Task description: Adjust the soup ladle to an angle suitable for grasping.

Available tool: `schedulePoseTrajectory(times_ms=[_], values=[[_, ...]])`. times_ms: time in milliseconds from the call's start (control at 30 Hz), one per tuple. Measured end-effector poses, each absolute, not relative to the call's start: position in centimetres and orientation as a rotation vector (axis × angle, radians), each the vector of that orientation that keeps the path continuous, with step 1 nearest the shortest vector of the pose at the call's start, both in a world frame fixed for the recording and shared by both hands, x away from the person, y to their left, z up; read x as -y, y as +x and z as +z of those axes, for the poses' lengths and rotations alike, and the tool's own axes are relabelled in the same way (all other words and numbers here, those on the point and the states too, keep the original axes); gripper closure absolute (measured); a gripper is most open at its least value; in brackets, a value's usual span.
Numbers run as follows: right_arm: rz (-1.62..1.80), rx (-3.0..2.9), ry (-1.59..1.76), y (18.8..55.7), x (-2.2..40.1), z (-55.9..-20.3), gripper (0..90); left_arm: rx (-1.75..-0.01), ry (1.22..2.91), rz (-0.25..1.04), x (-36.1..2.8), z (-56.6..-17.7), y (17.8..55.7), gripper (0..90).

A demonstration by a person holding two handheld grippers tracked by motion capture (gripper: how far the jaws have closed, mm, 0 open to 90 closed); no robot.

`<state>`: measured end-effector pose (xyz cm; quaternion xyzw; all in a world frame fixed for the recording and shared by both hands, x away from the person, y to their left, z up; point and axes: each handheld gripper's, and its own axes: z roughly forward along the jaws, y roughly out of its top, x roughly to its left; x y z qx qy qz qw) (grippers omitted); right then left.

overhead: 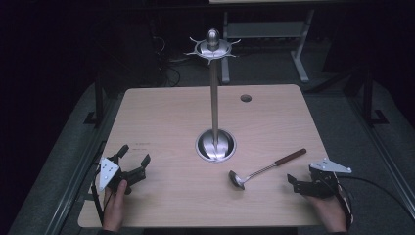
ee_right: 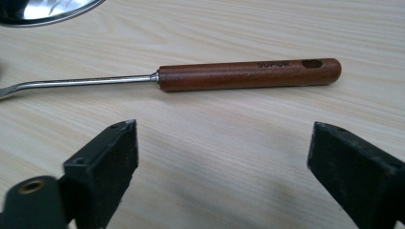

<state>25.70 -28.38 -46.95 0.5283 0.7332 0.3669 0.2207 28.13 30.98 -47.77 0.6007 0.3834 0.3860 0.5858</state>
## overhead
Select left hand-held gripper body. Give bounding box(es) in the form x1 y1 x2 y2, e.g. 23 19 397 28
97 157 147 196

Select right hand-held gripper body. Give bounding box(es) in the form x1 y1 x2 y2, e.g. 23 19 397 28
293 158 353 199

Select steel ladle with wooden handle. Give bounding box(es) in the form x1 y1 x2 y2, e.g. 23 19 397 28
228 148 307 191

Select steel utensil stand with hooks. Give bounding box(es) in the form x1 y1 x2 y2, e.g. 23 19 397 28
183 27 242 164

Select person's right hand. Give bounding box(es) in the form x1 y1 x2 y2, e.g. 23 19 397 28
305 193 348 234

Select person's left hand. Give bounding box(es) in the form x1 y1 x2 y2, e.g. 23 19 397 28
102 179 128 233

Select black metal stand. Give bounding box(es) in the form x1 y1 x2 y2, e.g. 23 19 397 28
342 65 390 127
83 76 107 129

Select grey metal rail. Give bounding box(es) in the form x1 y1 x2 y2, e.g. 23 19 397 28
42 92 126 235
344 94 415 213

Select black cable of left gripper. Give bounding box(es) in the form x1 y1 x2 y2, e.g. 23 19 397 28
90 163 109 227

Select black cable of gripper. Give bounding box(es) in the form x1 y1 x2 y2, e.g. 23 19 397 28
336 175 415 220
90 163 109 227

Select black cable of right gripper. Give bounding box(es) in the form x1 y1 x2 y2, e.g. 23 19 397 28
336 175 415 220

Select black floor cables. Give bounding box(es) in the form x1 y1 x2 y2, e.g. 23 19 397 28
148 19 192 88

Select white metal desk frame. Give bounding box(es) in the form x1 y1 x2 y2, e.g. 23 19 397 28
221 9 316 84

